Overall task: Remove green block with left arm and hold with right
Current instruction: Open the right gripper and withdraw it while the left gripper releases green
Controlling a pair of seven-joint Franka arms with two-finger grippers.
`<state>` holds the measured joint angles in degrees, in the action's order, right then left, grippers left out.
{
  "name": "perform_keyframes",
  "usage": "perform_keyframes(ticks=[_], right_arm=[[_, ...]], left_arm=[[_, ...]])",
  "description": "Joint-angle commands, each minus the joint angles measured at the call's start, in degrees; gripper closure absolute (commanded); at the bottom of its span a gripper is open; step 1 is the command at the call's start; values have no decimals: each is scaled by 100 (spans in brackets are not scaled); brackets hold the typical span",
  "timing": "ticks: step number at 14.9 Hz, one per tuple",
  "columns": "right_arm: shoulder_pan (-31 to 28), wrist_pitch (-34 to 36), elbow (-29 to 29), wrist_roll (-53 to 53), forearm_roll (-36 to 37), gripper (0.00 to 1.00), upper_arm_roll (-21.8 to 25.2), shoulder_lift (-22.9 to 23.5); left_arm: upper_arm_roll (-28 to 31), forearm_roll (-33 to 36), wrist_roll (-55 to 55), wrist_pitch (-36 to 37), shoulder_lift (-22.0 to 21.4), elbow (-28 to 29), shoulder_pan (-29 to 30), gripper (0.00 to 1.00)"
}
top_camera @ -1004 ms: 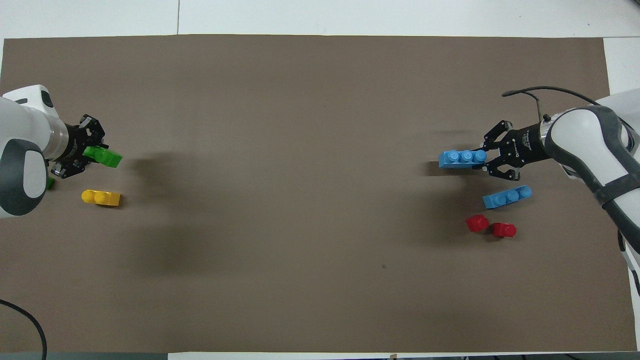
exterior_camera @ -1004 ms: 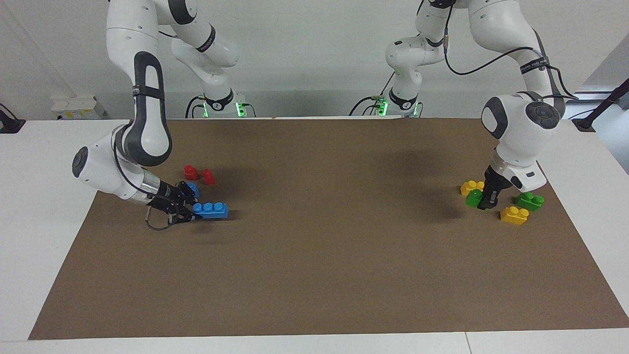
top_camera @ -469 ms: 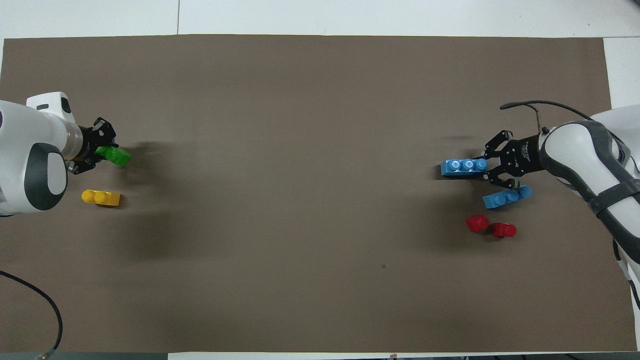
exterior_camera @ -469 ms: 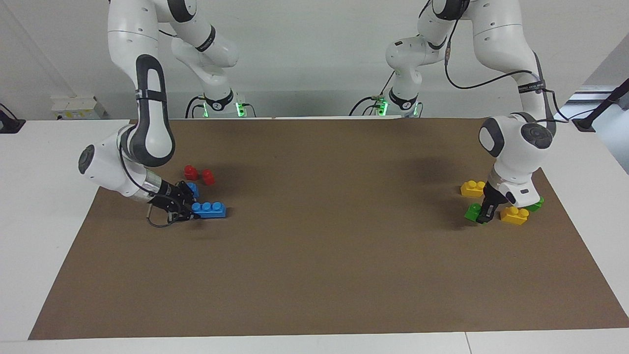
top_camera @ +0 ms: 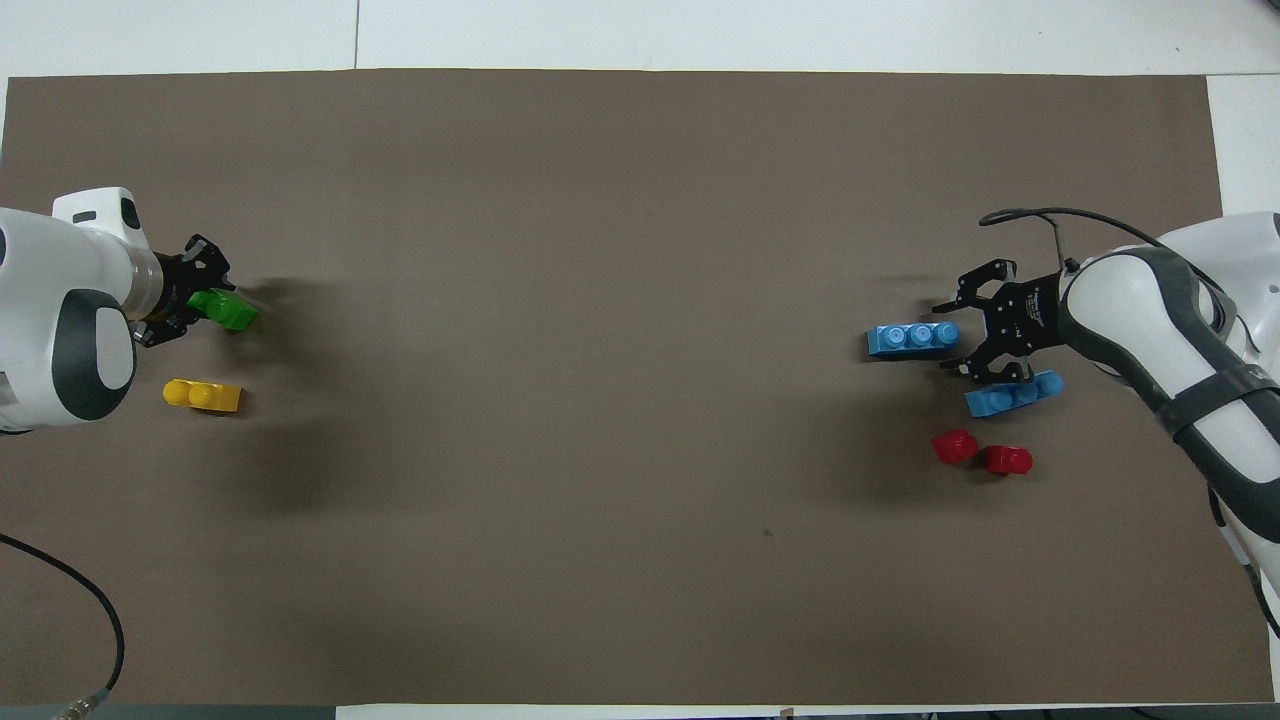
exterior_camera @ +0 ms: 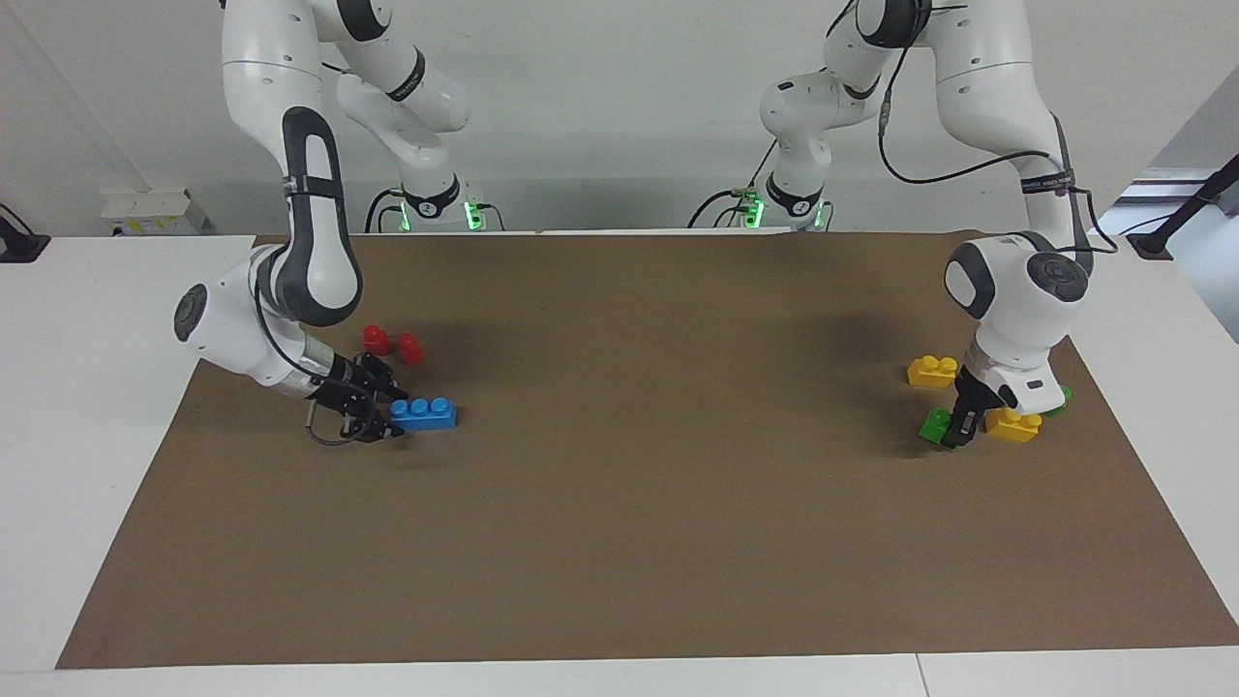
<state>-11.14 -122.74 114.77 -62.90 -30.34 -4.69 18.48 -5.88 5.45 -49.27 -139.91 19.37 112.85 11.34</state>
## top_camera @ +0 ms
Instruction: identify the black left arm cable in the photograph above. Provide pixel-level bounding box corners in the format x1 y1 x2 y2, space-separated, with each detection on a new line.
0 533 127 720

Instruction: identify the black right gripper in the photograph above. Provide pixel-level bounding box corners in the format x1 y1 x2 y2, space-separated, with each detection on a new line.
932 258 1067 387

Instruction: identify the yellow two-stud toy block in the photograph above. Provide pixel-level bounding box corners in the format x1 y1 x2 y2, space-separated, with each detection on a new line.
163 378 243 413

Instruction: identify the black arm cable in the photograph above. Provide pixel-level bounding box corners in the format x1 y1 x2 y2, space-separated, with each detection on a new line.
978 206 1177 272
0 533 127 720

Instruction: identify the blue three-stud toy block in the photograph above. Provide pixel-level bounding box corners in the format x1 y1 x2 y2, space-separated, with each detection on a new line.
866 322 962 360
965 370 1065 419

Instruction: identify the green two-stud toy block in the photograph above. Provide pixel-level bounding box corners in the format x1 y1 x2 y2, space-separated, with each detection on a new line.
187 288 260 333

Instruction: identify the brown table mat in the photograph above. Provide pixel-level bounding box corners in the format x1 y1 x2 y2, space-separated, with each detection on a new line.
0 68 1247 707

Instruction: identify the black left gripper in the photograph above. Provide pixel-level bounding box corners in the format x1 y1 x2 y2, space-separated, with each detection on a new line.
130 234 237 350

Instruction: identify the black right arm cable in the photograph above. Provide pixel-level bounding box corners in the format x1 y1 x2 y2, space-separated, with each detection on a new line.
978 206 1177 272

